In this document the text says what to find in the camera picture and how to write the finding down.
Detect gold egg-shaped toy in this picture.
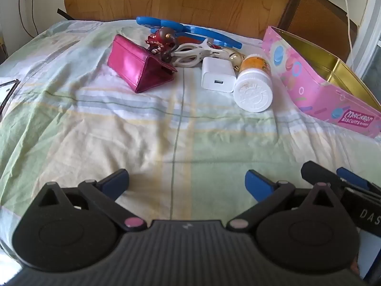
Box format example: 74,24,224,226
222,48,246,72

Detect thin black cable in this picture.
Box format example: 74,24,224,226
18,0,40,38

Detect white-lidded orange label bottle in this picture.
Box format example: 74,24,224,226
233,54,274,113

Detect pastel checked bed sheet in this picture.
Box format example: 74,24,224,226
0,19,381,263

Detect red brown toy figurine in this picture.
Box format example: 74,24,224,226
146,27,179,63

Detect magenta leather wallet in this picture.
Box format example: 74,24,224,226
107,34,177,93

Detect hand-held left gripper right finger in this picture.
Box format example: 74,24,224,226
228,170,343,231

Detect white framed glass window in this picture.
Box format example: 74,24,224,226
354,15,381,96

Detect white usb charger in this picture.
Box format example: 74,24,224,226
201,56,237,93

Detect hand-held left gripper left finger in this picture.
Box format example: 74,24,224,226
30,168,148,231

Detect blue plastic hanger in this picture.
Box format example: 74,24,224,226
136,16,243,50

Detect pink biscuit tin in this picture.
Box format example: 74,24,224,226
262,26,381,139

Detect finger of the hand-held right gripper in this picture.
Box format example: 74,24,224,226
336,167,381,197
301,161,347,189

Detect black tape strip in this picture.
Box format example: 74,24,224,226
56,8,73,21

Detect white cable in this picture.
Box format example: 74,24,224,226
339,0,362,66

